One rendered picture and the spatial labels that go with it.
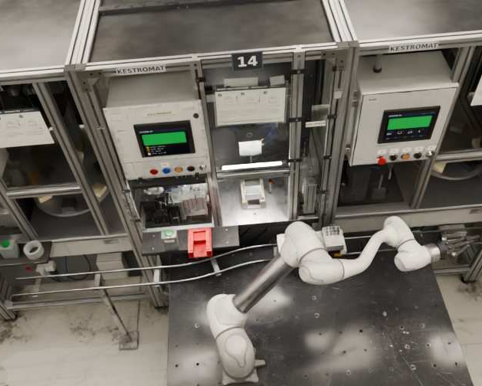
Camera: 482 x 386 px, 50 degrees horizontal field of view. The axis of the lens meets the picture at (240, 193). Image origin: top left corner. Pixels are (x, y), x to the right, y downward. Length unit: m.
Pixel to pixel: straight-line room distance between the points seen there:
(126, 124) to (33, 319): 2.03
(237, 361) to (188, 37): 1.47
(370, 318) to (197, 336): 0.93
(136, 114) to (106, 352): 1.89
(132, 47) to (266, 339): 1.60
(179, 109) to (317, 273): 0.91
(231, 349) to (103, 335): 1.43
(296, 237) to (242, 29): 0.93
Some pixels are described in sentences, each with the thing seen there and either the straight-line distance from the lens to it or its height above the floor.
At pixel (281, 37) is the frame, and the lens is 2.22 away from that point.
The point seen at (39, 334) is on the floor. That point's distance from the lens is 3.89.
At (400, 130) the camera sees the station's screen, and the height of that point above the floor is 1.58.
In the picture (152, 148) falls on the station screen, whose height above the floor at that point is 1.60.
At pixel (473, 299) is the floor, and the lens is 3.91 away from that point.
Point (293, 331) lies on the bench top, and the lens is 2.81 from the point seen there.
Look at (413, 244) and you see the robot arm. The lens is 2.63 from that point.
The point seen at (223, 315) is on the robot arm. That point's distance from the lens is 2.58.
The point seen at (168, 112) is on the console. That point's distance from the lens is 2.25.
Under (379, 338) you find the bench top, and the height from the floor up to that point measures 0.68.
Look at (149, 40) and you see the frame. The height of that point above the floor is 2.01.
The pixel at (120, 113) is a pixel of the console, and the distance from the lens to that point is 2.28.
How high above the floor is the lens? 3.24
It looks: 50 degrees down
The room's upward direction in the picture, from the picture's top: 5 degrees counter-clockwise
